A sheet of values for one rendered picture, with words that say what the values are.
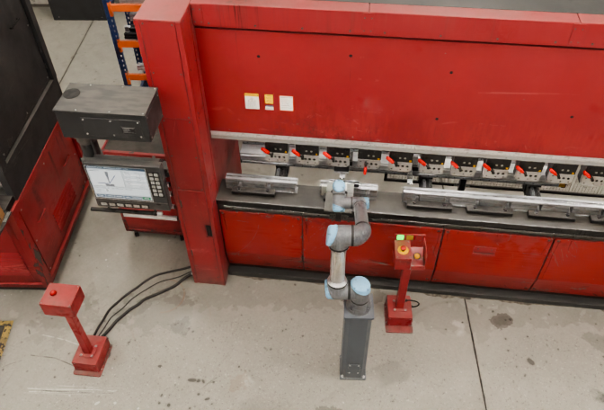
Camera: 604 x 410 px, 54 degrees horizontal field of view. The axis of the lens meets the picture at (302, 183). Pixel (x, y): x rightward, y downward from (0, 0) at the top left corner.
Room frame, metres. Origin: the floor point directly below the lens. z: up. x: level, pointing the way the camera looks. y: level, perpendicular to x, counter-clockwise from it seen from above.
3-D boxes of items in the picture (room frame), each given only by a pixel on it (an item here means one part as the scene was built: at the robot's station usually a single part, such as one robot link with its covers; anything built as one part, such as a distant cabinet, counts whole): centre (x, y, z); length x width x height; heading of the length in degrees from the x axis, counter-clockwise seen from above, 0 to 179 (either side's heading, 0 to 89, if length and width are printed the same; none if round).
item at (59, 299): (2.13, 1.50, 0.41); 0.25 x 0.20 x 0.83; 172
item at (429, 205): (2.74, -0.86, 0.89); 0.30 x 0.05 x 0.03; 82
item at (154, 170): (2.49, 1.00, 1.42); 0.45 x 0.12 x 0.36; 83
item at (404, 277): (2.46, -0.70, 0.39); 0.05 x 0.05 x 0.54; 87
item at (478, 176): (3.12, -0.70, 0.93); 2.30 x 0.14 x 0.10; 82
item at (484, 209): (2.69, -1.25, 0.89); 0.30 x 0.05 x 0.03; 82
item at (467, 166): (2.78, -1.03, 1.26); 0.15 x 0.09 x 0.17; 82
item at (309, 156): (2.91, -0.04, 1.26); 0.15 x 0.09 x 0.17; 82
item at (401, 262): (2.46, -0.70, 0.75); 0.20 x 0.16 x 0.18; 87
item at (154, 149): (3.42, 1.18, 0.50); 0.50 x 0.50 x 1.00; 82
